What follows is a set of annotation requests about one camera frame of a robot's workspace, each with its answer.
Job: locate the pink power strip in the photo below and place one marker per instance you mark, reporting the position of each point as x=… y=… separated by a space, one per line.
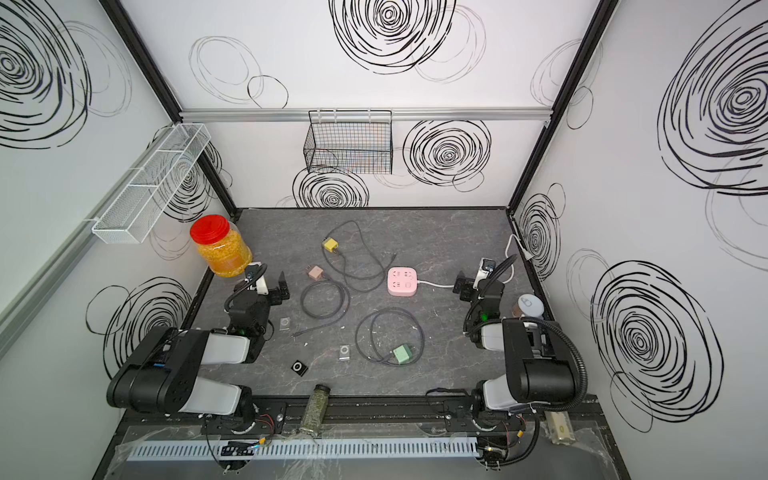
x=402 y=281

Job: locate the brown pink charger plug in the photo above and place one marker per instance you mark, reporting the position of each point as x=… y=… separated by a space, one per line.
x=316 y=273

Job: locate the aluminium wall rail left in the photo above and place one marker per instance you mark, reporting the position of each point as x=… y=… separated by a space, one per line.
x=25 y=306

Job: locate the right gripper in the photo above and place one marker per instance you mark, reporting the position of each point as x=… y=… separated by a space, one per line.
x=468 y=283

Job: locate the white wire shelf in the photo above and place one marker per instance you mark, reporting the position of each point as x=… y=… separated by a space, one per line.
x=168 y=182

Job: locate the red lid corn jar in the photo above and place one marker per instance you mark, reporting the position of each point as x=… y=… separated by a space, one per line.
x=221 y=245

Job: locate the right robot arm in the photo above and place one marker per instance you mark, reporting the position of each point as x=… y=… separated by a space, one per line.
x=543 y=369

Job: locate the black mp3 player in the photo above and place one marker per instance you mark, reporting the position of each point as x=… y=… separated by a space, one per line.
x=299 y=367

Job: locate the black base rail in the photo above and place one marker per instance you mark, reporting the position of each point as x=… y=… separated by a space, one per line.
x=452 y=412

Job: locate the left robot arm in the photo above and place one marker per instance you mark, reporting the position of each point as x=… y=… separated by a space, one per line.
x=162 y=374

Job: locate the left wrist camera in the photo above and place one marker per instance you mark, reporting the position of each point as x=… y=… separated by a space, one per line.
x=255 y=278

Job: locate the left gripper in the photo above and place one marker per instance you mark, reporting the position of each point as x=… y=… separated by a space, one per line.
x=284 y=293

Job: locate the aluminium wall rail back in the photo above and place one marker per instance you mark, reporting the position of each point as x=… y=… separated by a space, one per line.
x=367 y=114

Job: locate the black wire basket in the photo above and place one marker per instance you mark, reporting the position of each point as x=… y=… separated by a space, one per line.
x=356 y=147

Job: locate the yellow charger plug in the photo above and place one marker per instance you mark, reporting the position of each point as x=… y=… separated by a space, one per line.
x=330 y=244

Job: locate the aluminium wall rail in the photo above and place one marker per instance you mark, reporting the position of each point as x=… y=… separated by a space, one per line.
x=367 y=114
x=25 y=306

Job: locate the white slotted cable duct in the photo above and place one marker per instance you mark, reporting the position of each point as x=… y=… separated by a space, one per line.
x=304 y=449

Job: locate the white lid jar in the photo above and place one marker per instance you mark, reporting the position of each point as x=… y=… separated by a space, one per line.
x=528 y=305

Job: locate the beige small bottle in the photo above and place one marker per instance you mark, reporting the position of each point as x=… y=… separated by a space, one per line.
x=559 y=427

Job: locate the glass spice bottle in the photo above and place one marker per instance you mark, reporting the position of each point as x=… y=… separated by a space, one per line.
x=315 y=411

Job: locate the green charger plug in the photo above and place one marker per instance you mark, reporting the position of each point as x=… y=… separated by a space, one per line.
x=403 y=354

